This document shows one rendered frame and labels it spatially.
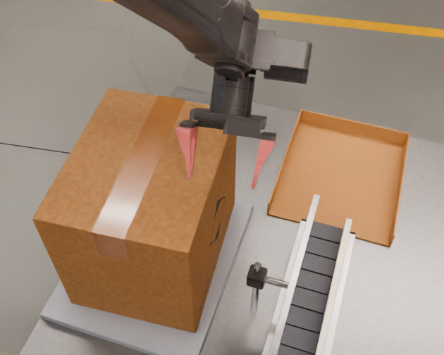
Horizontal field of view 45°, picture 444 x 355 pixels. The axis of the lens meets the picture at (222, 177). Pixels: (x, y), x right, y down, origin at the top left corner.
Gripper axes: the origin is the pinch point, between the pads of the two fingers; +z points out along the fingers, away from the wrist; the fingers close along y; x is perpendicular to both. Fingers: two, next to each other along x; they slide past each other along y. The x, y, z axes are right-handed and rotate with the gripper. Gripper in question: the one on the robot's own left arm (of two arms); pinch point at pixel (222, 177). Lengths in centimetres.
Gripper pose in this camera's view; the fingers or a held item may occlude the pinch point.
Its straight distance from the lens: 76.5
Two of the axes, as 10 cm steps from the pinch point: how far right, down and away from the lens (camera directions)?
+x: 1.2, -1.8, 9.8
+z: -1.2, 9.7, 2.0
